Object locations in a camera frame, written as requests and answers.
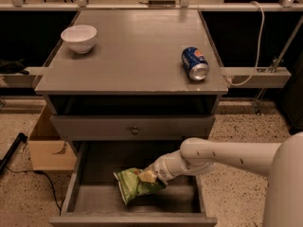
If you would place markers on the white ceramic bowl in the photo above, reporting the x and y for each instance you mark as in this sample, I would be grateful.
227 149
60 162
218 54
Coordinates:
80 39

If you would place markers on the open grey middle drawer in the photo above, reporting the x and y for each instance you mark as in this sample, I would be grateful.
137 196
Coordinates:
93 198

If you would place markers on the cardboard box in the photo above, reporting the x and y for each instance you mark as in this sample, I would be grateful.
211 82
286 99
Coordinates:
48 152

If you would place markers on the black bar on floor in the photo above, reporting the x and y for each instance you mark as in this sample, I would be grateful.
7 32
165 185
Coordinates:
20 138

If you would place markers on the green jalapeno chip bag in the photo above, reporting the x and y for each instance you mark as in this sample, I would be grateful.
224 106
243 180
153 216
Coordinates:
131 187

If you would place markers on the closed grey top drawer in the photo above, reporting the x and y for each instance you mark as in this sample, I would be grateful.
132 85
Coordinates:
130 128

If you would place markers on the blue pepsi soda can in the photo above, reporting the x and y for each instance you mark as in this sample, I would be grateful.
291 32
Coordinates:
194 63

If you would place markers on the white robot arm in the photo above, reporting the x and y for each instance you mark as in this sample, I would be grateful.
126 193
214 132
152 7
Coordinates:
281 163

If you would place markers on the grey wooden drawer cabinet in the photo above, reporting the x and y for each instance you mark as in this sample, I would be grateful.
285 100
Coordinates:
135 68

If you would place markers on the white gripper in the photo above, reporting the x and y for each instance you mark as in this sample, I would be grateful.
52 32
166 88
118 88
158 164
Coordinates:
160 169

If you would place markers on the black object on rail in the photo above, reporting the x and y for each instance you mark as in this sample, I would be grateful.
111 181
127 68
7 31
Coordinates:
12 67

